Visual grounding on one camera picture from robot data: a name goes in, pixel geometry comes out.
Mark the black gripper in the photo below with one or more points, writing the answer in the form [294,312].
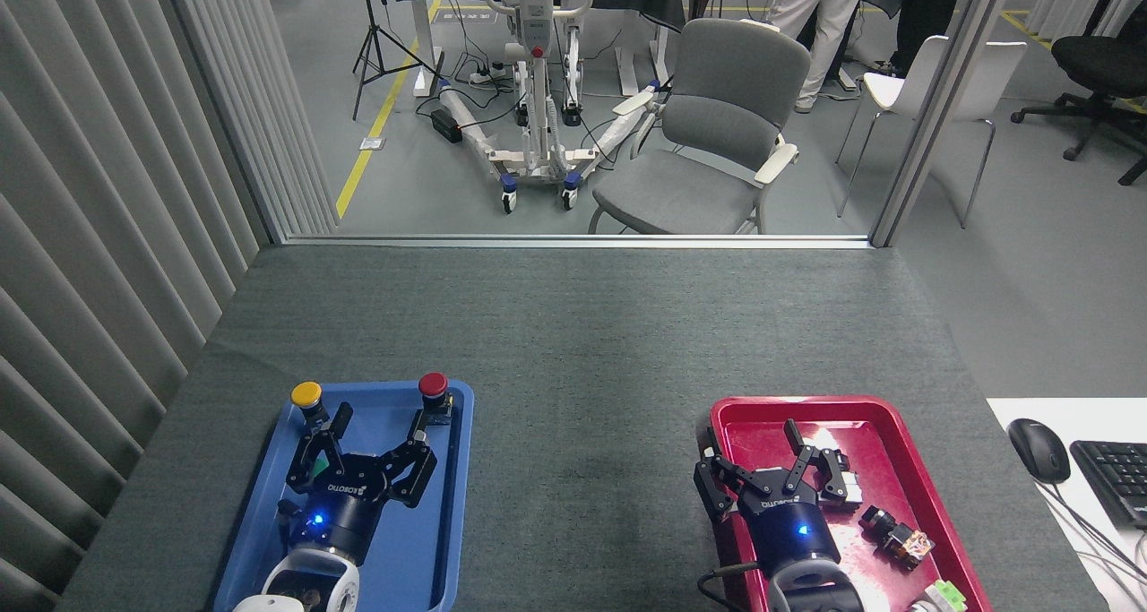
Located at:
[349,504]
[789,522]

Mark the green push button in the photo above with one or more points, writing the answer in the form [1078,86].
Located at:
[315,460]

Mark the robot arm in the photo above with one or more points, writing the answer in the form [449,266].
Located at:
[815,590]
[314,581]

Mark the yellow push button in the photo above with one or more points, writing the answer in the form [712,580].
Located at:
[306,393]

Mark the red push button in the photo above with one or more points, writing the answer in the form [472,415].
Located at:
[433,384]

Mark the red plastic tray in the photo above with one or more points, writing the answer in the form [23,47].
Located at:
[762,424]

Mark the blue plastic tray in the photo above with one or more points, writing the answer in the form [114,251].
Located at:
[381,406]

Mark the black computer mouse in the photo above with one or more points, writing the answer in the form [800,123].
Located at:
[1038,449]

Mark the white desk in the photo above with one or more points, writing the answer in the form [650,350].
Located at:
[1030,410]

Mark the floor socket plate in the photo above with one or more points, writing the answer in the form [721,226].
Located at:
[372,143]

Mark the black keyboard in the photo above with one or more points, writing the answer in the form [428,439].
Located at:
[1116,478]

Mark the black power adapter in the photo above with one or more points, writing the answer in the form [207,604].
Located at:
[445,125]

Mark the grey armchair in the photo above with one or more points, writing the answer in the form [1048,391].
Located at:
[717,128]

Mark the white stand on wheels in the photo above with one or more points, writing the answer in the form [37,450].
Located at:
[538,110]

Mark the white power strip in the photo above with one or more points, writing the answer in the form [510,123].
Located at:
[488,74]

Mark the white desk leg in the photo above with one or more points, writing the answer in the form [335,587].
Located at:
[424,47]
[632,56]

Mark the white chair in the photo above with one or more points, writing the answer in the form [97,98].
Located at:
[914,74]

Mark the black tripod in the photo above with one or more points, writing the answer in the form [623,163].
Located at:
[375,38]

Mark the person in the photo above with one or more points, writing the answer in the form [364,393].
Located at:
[829,21]
[923,12]

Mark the black office chair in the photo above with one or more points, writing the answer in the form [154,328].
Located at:
[1098,61]

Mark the black and white switch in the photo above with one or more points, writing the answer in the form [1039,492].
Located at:
[855,491]

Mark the black and orange switch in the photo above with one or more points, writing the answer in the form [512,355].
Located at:
[896,536]

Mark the white switch with green top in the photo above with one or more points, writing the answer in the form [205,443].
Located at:
[941,597]

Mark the silver table rail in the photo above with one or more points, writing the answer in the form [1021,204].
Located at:
[573,241]

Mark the silver post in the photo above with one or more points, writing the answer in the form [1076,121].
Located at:
[941,101]
[260,110]

